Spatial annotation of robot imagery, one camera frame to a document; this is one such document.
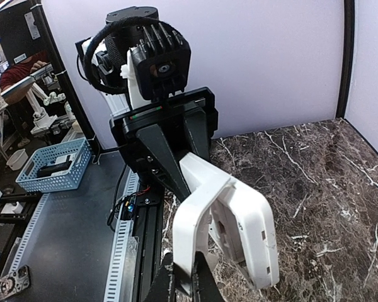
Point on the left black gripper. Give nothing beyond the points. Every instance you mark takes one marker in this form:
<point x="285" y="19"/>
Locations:
<point x="154" y="138"/>

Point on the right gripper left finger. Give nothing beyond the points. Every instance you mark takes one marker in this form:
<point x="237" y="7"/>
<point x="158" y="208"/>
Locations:
<point x="163" y="287"/>

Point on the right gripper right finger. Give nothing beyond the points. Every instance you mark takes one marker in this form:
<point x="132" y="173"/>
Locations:
<point x="204" y="288"/>

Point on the white battery cover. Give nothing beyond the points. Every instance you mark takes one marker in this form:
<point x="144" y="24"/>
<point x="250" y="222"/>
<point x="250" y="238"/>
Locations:
<point x="191" y="225"/>

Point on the white remote control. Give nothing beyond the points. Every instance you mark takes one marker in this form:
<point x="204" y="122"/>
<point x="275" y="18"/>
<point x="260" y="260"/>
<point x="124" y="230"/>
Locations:
<point x="237" y="217"/>

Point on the patterned phone case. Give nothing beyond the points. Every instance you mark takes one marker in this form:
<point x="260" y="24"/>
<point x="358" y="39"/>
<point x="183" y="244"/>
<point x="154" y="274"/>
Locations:
<point x="15" y="282"/>

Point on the blue plastic basket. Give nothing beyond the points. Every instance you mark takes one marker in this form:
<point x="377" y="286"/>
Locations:
<point x="58" y="167"/>

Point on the person in red shirt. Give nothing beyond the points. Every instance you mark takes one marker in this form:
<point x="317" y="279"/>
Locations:
<point x="19" y="109"/>

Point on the white slotted cable duct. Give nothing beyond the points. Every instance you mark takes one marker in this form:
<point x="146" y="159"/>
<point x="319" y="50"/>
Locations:
<point x="121" y="271"/>

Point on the black front rail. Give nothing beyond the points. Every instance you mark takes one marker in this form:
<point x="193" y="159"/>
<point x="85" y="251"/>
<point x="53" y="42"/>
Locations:
<point x="148" y="228"/>

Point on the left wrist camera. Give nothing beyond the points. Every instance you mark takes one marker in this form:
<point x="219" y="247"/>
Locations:
<point x="158" y="66"/>

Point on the right black frame post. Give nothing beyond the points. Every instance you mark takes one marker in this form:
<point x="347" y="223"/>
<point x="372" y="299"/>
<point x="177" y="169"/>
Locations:
<point x="347" y="60"/>

